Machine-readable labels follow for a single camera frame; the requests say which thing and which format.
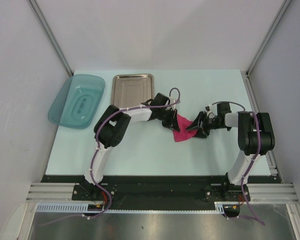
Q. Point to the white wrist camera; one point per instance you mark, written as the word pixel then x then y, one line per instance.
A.
pixel 173 102
pixel 209 111

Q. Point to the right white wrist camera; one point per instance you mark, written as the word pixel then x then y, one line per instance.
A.
pixel 209 111

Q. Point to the left aluminium corner post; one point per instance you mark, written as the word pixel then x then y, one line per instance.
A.
pixel 39 15

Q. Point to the steel tray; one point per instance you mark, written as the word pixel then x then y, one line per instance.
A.
pixel 129 90

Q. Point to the white cable duct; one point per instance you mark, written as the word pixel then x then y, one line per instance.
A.
pixel 93 208

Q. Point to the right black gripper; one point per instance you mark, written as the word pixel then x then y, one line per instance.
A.
pixel 196 123

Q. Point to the right aluminium corner post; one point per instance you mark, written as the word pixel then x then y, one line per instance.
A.
pixel 269 35

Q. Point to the aluminium corner post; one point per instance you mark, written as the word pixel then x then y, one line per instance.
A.
pixel 269 35
pixel 39 15

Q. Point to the teal plastic container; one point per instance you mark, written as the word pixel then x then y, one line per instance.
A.
pixel 77 101

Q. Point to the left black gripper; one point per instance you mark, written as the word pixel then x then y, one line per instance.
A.
pixel 172 122

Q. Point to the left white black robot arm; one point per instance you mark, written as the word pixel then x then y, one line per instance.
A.
pixel 112 126

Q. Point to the pink paper napkin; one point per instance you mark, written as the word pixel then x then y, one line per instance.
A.
pixel 183 134

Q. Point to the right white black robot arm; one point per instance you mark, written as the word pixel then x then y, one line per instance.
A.
pixel 255 137

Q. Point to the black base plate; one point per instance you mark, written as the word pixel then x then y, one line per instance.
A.
pixel 170 180

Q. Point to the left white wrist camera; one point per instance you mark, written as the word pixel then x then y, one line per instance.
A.
pixel 173 102

